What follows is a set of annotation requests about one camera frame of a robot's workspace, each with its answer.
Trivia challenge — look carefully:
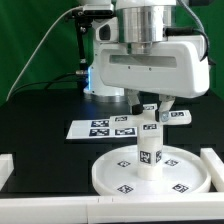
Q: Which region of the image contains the white camera cable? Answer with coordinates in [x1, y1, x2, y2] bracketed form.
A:
[5, 5, 84, 101]

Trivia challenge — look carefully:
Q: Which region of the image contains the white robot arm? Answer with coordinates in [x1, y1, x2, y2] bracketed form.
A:
[83, 0, 215, 122]

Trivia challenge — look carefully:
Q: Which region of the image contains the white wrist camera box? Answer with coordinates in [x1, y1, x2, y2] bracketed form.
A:
[96, 23, 118, 42]

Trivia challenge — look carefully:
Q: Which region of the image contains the white cross-shaped table base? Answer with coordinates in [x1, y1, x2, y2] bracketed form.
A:
[109, 104, 192, 131]

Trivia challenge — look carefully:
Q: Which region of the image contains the white right border rail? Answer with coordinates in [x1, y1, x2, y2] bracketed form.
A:
[200, 148, 224, 193]

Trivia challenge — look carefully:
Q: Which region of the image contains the white fiducial marker sheet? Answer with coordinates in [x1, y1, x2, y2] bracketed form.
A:
[66, 119, 137, 140]

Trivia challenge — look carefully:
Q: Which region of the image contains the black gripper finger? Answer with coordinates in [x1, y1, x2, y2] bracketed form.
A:
[155, 94, 175, 122]
[127, 89, 143, 115]

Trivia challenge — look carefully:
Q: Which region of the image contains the white front border rail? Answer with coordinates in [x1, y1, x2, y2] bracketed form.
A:
[0, 193, 224, 224]

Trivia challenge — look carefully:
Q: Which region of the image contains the white left border rail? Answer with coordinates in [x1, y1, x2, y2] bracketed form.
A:
[0, 154, 14, 191]

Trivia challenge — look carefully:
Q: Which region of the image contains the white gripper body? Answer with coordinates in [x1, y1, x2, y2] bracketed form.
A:
[98, 35, 210, 98]

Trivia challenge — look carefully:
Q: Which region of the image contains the white round table top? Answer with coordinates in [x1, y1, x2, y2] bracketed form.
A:
[92, 145, 211, 196]

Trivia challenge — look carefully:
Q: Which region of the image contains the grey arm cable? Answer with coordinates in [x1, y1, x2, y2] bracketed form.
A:
[164, 0, 211, 63]

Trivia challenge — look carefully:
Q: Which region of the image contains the white border rail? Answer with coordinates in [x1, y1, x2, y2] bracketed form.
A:
[200, 148, 224, 193]
[0, 193, 224, 224]
[0, 154, 14, 191]

